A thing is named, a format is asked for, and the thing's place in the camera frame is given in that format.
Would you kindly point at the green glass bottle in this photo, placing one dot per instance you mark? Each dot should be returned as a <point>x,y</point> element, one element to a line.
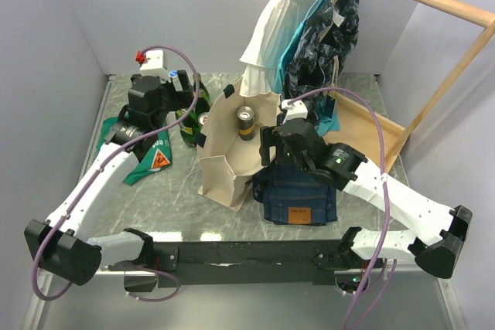
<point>189,129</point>
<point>203,104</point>

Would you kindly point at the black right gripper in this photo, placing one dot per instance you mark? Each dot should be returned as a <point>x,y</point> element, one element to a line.
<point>269,137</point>

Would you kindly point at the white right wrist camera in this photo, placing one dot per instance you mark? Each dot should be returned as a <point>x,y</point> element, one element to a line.
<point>294,110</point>

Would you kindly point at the white pleated garment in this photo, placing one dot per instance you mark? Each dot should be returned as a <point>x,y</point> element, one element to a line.
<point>274,30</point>

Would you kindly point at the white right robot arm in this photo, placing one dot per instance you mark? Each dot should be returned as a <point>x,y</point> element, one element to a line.
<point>434,233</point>

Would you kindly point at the dark can silver top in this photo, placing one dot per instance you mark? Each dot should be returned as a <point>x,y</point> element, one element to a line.
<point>245,116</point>

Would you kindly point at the silver can red tab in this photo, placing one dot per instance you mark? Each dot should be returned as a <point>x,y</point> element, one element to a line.
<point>202,118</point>

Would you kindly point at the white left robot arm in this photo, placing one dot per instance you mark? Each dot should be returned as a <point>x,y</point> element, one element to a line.
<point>62,243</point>

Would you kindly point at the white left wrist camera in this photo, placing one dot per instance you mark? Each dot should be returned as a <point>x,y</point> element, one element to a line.
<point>152,63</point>

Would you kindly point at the green t-shirt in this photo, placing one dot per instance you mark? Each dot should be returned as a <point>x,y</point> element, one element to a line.
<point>157,158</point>

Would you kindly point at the teal garment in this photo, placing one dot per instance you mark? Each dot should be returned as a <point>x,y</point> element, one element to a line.
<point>309,61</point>

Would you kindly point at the black base bar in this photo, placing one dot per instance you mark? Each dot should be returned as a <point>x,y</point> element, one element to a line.
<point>254,262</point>

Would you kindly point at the folded blue jeans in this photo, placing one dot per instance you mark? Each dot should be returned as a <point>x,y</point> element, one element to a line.
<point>291,197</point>

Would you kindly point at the beige canvas tote bag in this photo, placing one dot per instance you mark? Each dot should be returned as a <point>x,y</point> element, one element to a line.
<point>227,161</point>

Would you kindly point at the clear bottle blue cap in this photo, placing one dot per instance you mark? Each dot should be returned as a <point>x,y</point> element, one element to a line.
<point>177,81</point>

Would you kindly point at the dark patterned shirt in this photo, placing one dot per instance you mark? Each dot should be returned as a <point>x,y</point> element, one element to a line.
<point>346,16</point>

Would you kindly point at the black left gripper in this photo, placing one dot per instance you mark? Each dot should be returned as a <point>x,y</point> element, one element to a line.
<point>181,99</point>

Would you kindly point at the wooden clothes rack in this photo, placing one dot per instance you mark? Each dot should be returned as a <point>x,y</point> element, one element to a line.
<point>432,57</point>

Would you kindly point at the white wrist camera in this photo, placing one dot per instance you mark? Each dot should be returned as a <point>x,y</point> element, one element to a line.
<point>152,63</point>
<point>294,110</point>

